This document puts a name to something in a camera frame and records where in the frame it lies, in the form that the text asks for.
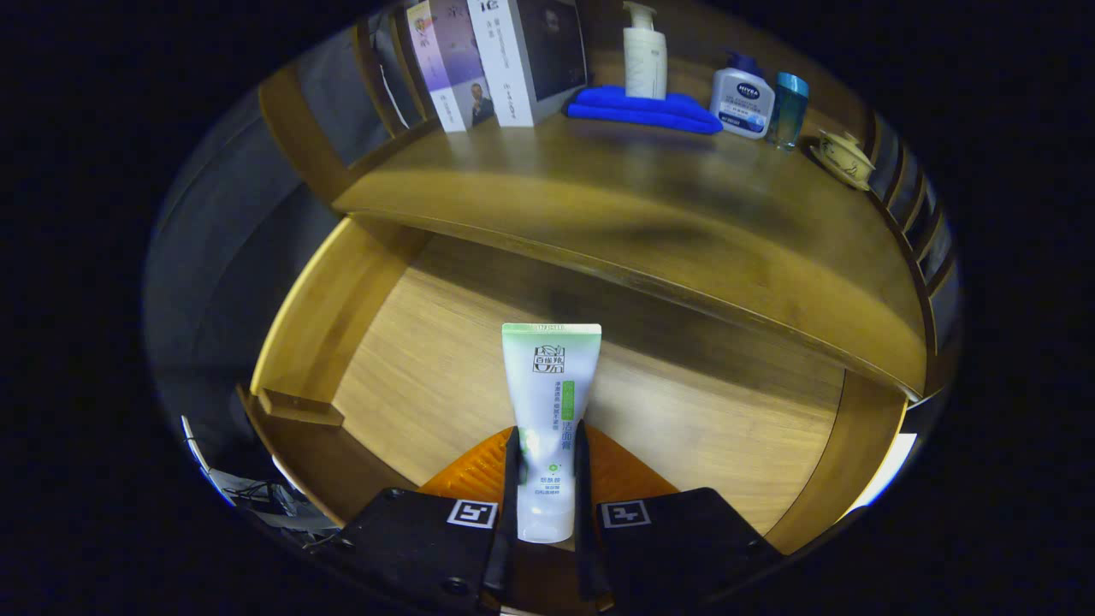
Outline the thick white book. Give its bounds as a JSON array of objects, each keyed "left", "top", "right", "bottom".
[{"left": 466, "top": 0, "right": 589, "bottom": 128}]

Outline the purple book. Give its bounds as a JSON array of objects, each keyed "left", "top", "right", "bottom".
[{"left": 405, "top": 0, "right": 497, "bottom": 133}]

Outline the brown wooden drawer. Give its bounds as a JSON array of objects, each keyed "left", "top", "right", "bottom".
[{"left": 240, "top": 214, "right": 908, "bottom": 557}]

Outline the yellow lidded tea cup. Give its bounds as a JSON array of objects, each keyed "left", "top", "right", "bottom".
[{"left": 809, "top": 129, "right": 876, "bottom": 192}]

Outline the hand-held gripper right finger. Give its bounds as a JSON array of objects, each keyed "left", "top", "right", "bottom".
[{"left": 571, "top": 419, "right": 784, "bottom": 613}]

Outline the white and green tube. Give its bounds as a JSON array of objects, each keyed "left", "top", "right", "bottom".
[{"left": 501, "top": 323, "right": 603, "bottom": 544}]

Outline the folded blue cloth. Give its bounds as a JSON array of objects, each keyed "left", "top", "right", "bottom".
[{"left": 565, "top": 85, "right": 725, "bottom": 136}]

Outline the black backdrop cloth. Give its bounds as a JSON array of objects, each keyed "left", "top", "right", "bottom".
[{"left": 144, "top": 34, "right": 403, "bottom": 454}]

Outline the white bottle with blue pump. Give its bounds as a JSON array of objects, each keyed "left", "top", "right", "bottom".
[{"left": 709, "top": 51, "right": 776, "bottom": 139}]

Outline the tall white pump bottle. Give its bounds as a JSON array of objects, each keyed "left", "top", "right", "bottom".
[{"left": 622, "top": 0, "right": 669, "bottom": 100}]

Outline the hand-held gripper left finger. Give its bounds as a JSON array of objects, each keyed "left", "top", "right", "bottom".
[{"left": 329, "top": 425, "right": 524, "bottom": 616}]

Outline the brown wooden countertop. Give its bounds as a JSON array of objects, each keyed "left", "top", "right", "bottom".
[{"left": 332, "top": 107, "right": 929, "bottom": 399}]

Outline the brown wooden cabinet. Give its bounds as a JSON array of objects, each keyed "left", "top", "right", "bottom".
[{"left": 257, "top": 0, "right": 963, "bottom": 403}]

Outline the teal slim bottle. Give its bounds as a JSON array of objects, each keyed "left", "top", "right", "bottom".
[{"left": 767, "top": 72, "right": 810, "bottom": 152}]

